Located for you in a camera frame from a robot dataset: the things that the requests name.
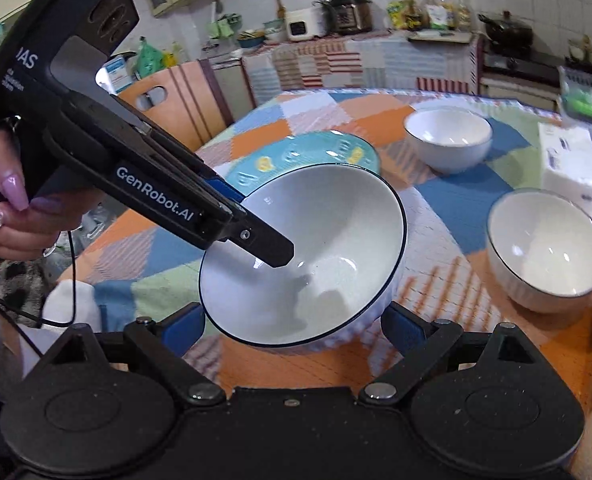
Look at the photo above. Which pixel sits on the blue bowl with chopsticks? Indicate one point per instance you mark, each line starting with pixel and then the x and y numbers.
pixel 251 39

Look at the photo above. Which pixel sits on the striped counter cloth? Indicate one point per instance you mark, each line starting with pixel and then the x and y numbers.
pixel 326 65

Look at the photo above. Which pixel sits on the green plastic bag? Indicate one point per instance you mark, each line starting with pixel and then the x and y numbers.
pixel 150 57

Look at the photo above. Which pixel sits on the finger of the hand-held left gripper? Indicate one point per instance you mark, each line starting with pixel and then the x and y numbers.
pixel 226 190
pixel 268 242

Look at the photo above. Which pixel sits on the black gas stove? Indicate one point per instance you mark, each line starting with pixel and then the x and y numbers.
pixel 521 67

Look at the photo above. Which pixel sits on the stack of small bowls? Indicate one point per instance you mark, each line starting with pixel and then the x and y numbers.
pixel 275 31

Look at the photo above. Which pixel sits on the black steel pressure cooker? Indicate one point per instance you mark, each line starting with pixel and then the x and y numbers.
pixel 347 15

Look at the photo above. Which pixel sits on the green plastic basket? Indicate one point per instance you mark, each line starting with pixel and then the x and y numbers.
pixel 583 105

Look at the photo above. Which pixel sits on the blue white carton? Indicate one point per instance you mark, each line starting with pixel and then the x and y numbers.
pixel 120 74

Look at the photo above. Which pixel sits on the yellow cooking oil bottle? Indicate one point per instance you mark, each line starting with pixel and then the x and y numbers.
pixel 463 14
pixel 430 12
pixel 446 12

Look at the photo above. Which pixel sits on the white bowl with dark rim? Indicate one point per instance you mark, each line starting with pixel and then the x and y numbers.
pixel 448 135
pixel 546 245
pixel 336 240

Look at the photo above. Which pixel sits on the person's left hand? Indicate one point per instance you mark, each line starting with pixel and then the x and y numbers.
pixel 31 230

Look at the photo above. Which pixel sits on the pot with glass lid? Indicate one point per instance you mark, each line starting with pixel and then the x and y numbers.
pixel 583 52

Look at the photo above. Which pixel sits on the wooden spatula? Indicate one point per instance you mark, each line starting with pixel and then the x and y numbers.
pixel 278 7

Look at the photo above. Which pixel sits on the wooden chair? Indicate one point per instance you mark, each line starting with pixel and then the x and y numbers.
pixel 186 105

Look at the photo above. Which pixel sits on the teal fried egg plate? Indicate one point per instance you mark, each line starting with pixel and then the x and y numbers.
pixel 296 152

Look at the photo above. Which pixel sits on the yellow seasoning packet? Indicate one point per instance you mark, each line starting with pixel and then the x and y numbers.
pixel 397 15

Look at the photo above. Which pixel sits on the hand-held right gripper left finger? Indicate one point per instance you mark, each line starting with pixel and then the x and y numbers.
pixel 185 322

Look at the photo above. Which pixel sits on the green hanging cloth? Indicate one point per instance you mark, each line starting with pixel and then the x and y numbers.
pixel 223 27

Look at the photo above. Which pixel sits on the white tissue pack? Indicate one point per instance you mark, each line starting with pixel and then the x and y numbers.
pixel 571 160

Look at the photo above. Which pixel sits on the cutting board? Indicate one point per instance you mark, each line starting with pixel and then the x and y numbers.
pixel 443 37

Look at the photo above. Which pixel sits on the white rice cooker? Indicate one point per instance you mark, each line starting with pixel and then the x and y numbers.
pixel 303 25

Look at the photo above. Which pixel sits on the black wok with lid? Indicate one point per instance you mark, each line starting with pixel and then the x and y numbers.
pixel 508 32

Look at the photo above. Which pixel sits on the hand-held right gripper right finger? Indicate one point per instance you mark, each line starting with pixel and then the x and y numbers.
pixel 402 325

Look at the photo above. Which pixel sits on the white cloth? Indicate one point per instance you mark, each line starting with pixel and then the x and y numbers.
pixel 71 305

